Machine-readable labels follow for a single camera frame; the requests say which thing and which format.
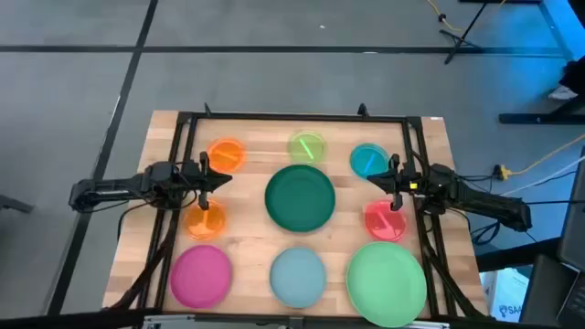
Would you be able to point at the white cardboard box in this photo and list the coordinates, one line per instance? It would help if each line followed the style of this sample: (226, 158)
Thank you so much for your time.
(505, 294)

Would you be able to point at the black frame clamp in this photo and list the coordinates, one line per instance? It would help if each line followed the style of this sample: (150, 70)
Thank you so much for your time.
(362, 109)
(208, 109)

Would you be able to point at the green translucent small plate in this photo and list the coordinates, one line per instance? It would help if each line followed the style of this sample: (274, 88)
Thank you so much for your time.
(315, 146)

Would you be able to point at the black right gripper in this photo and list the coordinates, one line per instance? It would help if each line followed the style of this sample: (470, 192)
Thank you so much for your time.
(407, 180)

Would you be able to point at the dark green plastic plate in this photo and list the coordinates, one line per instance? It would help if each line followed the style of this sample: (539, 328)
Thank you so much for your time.
(299, 198)

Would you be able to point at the black metal table frame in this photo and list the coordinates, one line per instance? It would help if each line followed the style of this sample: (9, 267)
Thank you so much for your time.
(297, 117)

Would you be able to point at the large light green plastic plate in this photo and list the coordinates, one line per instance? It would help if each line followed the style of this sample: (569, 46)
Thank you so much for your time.
(386, 283)

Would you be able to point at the pink plastic plate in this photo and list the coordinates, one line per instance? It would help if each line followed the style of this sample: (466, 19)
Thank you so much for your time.
(201, 276)

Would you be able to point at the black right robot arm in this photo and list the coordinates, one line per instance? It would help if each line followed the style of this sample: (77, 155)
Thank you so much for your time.
(484, 201)

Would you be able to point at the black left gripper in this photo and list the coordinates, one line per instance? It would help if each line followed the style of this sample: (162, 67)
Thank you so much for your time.
(204, 183)

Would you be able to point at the black computer monitor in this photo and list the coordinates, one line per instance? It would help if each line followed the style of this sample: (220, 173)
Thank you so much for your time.
(573, 228)

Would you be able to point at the red translucent small plate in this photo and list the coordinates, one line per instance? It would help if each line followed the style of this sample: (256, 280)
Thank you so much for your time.
(384, 224)

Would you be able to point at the teal translucent small plate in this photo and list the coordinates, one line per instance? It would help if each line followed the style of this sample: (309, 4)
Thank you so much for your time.
(365, 160)

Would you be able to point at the person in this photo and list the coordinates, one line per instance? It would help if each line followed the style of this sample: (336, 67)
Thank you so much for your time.
(573, 77)

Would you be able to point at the light blue plastic plate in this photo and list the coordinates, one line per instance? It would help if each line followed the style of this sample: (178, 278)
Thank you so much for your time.
(298, 278)

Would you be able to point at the black tripod stand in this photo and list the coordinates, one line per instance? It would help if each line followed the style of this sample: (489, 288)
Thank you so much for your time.
(459, 40)

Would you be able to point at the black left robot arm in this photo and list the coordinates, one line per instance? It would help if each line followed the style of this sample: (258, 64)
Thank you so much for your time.
(109, 187)

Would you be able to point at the orange translucent small plate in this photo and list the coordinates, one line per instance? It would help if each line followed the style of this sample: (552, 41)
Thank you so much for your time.
(205, 224)
(228, 153)

